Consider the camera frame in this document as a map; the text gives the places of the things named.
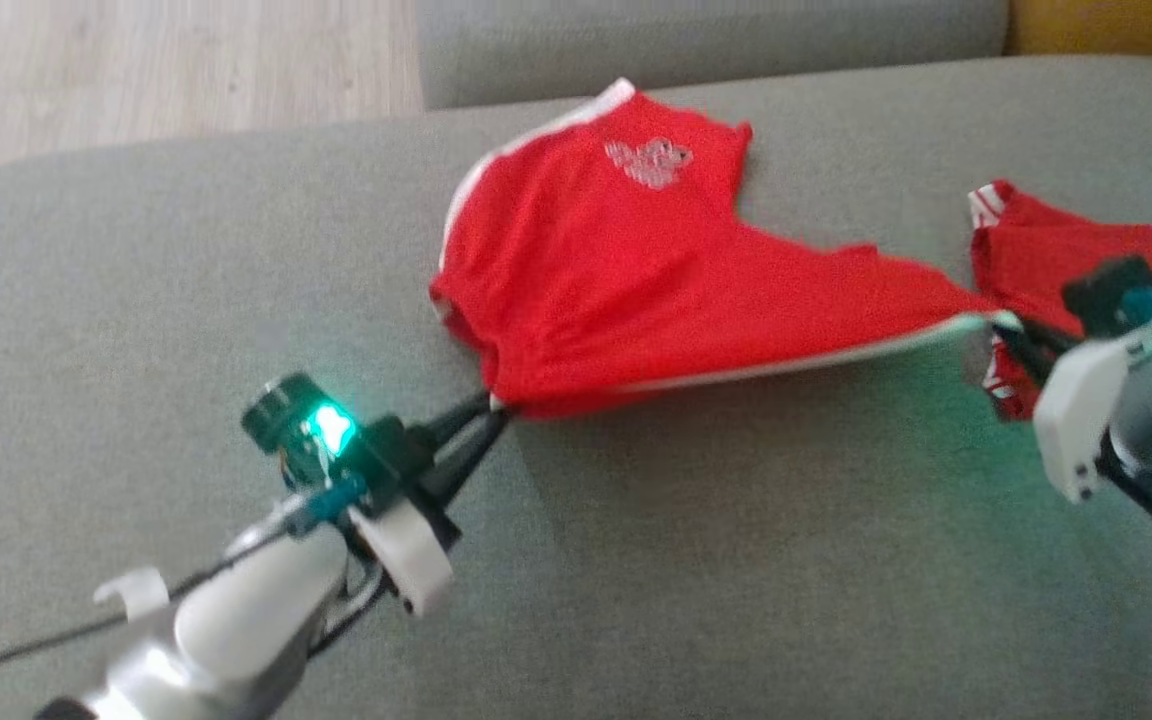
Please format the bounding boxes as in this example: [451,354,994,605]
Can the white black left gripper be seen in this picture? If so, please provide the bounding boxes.
[336,392,515,618]

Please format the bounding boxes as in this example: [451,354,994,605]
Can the grey sofa seat cushion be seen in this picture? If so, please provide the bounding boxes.
[0,55,1152,720]

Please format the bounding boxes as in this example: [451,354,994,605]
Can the white cable clip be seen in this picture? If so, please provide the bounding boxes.
[94,567,170,622]

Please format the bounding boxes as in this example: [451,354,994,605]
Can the red and white shorts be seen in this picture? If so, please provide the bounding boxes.
[968,180,1152,421]

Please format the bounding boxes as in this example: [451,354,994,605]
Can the grey sofa back cushion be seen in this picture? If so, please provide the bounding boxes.
[416,0,1012,109]

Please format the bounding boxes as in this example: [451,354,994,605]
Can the red Bulls jersey top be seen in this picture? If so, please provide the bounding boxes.
[429,78,1022,419]

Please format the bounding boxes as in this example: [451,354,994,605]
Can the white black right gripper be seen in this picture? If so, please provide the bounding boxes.
[996,318,1152,504]

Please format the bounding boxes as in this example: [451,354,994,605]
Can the yellow wooden furniture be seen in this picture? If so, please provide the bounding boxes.
[1006,0,1152,71]

